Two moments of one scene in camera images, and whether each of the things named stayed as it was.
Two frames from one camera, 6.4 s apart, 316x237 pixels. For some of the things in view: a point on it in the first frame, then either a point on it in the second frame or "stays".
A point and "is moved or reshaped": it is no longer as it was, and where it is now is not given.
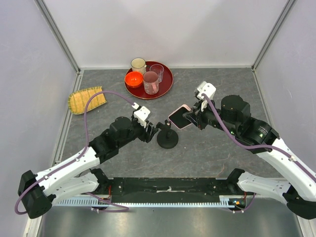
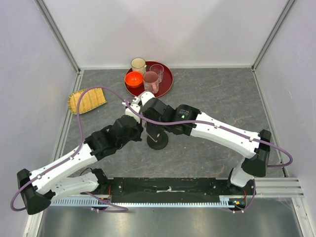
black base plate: (171, 189) stays
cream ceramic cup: (138, 64) stays
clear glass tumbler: (159, 68) stays
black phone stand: (167, 138) is moved or reshaped
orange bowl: (133, 79) stays
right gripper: (198, 116) to (157, 129)
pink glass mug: (150, 79) stays
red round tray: (163, 87) stays
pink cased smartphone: (177, 118) is moved or reshaped
